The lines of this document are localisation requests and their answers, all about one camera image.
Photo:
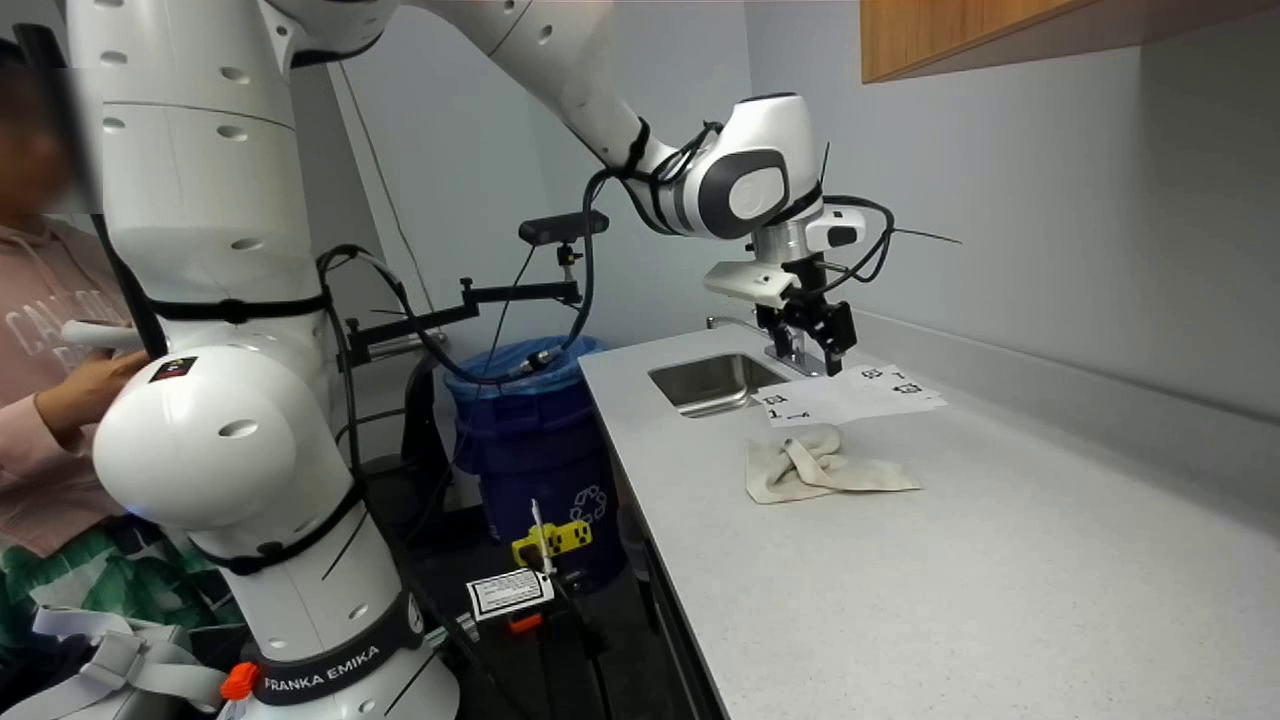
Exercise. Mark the white paper sheet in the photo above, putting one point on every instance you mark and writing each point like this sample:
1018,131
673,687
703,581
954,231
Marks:
857,394

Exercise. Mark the cream cloth towel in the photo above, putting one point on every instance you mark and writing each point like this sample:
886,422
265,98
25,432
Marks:
815,467

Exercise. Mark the grey strap bag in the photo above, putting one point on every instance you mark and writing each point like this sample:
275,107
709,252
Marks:
117,670

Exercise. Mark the yellow clamp tool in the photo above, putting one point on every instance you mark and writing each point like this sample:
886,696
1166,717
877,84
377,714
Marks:
547,540

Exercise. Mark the blue trash bin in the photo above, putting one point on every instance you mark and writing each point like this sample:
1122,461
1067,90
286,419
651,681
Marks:
529,432

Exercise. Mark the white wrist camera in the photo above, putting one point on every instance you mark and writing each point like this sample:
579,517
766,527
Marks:
753,282

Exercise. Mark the person in pink shirt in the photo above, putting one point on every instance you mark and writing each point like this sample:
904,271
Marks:
49,273

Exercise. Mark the wooden wall cabinet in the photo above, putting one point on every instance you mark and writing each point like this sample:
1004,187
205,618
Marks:
924,36

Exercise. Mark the stainless steel sink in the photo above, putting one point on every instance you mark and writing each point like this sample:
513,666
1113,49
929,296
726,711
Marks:
713,381

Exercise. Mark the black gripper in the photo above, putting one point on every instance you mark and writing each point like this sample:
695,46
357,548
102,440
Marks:
815,315

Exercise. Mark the person's hand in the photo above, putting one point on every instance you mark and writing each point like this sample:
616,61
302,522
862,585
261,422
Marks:
84,394

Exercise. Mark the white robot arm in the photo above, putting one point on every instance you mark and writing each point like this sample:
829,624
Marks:
227,432

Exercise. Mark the green patterned cloth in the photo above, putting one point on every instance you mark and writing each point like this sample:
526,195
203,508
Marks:
125,571

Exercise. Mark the white label tag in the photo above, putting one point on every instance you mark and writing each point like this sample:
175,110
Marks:
508,593

